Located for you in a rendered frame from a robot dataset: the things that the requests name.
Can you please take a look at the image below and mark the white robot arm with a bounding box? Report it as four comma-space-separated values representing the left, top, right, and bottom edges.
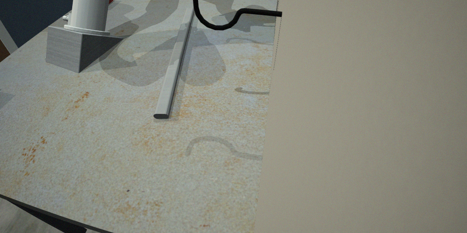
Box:
63, 0, 110, 36

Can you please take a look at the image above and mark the beige wall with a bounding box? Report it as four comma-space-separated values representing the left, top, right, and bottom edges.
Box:
254, 0, 467, 233

